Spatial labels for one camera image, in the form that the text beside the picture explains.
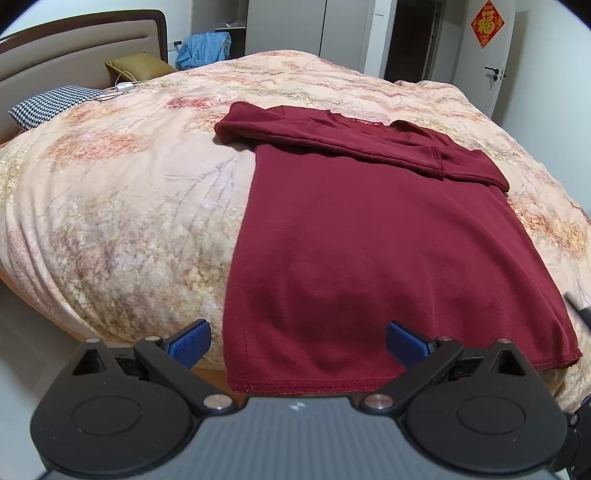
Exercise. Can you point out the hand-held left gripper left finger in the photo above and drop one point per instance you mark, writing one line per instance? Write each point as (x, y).
(189, 344)

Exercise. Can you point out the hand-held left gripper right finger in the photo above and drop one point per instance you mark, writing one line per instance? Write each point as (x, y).
(408, 344)

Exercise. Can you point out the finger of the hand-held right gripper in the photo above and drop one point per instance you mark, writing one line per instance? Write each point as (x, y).
(582, 314)

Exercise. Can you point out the dark red long-sleeve shirt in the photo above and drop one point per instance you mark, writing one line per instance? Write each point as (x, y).
(369, 254)

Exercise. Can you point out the peach floral blanket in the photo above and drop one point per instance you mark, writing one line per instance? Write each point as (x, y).
(115, 207)

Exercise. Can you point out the houndstooth pillow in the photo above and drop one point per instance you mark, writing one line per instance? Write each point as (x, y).
(51, 105)

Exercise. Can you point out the olive green pillow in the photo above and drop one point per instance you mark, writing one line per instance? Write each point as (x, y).
(138, 69)

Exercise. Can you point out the white room door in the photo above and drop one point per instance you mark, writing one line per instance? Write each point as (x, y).
(461, 55)

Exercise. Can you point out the blue garment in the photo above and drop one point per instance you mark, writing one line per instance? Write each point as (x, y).
(203, 50)

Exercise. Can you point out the red diamond door decoration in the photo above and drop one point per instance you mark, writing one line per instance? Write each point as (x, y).
(487, 25)

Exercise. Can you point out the beige padded wooden headboard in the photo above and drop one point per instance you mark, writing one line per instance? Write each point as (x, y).
(69, 50)

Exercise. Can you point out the open grey wardrobe door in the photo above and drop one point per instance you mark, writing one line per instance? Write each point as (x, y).
(203, 16)

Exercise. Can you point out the grey built-in wardrobe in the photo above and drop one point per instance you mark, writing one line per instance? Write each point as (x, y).
(286, 27)

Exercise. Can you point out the grey door frame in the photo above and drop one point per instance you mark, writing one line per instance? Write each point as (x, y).
(388, 18)

